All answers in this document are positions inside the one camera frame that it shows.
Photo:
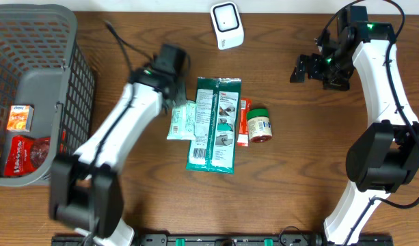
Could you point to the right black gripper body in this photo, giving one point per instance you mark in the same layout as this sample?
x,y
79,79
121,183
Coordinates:
x,y
333,70

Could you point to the light green wipes pack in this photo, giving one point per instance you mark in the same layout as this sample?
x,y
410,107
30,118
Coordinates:
x,y
182,125

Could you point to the grey plastic mesh basket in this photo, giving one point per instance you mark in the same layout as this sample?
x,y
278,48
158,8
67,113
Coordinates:
x,y
42,65

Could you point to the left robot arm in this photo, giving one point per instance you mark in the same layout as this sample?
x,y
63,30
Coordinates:
x,y
85,191

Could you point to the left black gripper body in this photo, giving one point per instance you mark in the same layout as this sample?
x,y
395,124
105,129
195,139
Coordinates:
x,y
181,97

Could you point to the red snack packet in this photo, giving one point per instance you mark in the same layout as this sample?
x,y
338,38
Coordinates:
x,y
26,155

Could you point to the white barcode scanner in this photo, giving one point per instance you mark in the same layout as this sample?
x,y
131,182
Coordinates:
x,y
227,25

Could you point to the red stick sachet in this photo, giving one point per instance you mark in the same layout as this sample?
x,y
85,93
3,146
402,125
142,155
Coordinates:
x,y
243,137

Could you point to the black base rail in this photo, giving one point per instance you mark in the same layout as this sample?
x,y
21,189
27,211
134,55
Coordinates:
x,y
295,239

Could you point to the green lid seasoning jar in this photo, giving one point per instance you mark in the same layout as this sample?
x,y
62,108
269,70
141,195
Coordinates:
x,y
259,126

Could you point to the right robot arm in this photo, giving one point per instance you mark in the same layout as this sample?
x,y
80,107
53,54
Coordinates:
x,y
386,155

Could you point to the orange tissue pack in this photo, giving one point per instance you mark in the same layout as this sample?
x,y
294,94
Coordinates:
x,y
20,118

